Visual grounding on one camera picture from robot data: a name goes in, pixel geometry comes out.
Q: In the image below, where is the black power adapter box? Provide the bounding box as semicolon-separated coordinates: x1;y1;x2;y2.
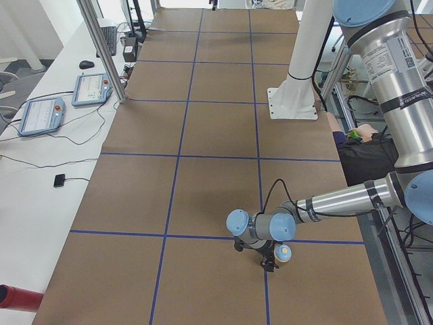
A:
122;37;138;62

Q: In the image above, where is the black computer mouse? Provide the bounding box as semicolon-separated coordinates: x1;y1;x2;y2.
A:
78;60;95;70

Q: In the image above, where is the seated person in black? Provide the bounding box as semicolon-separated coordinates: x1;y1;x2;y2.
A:
327;112;398;186

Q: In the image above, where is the white pedestal column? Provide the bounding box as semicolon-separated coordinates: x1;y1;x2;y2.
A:
267;0;333;120

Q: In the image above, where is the red cylinder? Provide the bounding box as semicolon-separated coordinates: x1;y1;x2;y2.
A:
1;284;44;312

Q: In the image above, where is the far teach pendant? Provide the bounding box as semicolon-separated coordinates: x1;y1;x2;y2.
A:
72;73;112;107

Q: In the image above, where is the small blue white bell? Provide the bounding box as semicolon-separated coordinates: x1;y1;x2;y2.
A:
274;244;292;263

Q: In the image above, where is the aluminium frame post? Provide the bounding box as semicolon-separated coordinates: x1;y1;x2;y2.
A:
76;0;127;103

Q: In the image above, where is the person's hand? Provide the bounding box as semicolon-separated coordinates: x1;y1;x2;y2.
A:
355;124;379;142

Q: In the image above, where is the black keyboard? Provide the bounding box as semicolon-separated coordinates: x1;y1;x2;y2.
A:
100;26;117;56

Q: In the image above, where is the teach pendant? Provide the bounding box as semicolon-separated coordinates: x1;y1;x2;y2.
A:
18;97;65;137
72;73;112;107

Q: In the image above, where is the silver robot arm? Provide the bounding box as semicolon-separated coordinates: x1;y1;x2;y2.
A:
226;1;432;272

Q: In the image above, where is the small black puck device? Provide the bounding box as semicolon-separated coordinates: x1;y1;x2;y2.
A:
53;173;66;188

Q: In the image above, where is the near teach pendant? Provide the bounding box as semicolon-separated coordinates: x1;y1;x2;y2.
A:
18;97;65;137

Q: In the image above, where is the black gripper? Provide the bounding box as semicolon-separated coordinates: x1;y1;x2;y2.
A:
234;236;276;267

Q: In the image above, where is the green handled tool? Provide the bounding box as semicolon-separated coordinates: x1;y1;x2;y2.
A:
346;129;363;141

